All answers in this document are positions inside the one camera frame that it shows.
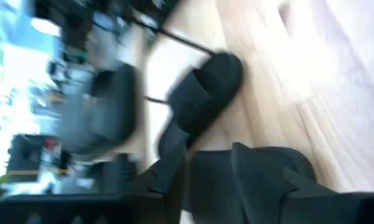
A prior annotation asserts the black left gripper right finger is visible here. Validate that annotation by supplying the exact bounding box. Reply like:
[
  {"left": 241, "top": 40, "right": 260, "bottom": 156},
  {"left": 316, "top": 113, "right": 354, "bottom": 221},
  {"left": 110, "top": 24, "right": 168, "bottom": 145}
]
[{"left": 230, "top": 141, "right": 339, "bottom": 224}]

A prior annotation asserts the black rubber slide sandal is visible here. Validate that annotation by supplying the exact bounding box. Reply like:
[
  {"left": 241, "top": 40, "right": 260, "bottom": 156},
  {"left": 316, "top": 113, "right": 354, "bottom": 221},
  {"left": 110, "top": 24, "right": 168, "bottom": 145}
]
[
  {"left": 156, "top": 51, "right": 245, "bottom": 152},
  {"left": 185, "top": 145, "right": 319, "bottom": 224},
  {"left": 56, "top": 62, "right": 143, "bottom": 156}
]

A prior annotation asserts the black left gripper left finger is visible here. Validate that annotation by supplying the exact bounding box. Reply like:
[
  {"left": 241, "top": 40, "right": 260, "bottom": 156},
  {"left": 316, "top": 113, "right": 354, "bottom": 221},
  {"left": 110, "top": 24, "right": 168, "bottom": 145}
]
[{"left": 126, "top": 119, "right": 190, "bottom": 200}]

